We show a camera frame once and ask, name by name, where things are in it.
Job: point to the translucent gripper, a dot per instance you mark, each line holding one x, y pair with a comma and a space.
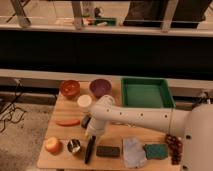
93, 133

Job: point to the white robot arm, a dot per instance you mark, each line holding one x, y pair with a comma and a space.
195, 127

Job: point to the purple bowl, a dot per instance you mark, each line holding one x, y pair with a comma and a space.
100, 87

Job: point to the red bowl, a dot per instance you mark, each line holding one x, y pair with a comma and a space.
69, 88

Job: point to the dark green scouring pad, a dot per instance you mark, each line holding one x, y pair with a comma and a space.
108, 151

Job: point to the metal can lying down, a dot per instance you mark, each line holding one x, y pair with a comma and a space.
85, 121

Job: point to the small metal cup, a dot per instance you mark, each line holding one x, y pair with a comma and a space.
74, 146

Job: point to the white cup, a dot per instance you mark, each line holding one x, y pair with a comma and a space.
84, 102

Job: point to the orange carrot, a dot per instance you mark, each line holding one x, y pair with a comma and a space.
68, 123

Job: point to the grey blue cloth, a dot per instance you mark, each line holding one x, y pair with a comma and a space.
134, 155

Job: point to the red yellow apple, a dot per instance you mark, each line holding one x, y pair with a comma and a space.
53, 145

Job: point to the green sponge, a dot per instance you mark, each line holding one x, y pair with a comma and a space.
156, 151

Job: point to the green plastic tray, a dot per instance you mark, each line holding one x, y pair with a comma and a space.
146, 93

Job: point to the bunch of red grapes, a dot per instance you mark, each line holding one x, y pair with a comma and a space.
175, 146

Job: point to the green box on shelf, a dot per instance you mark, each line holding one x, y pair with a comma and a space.
105, 22

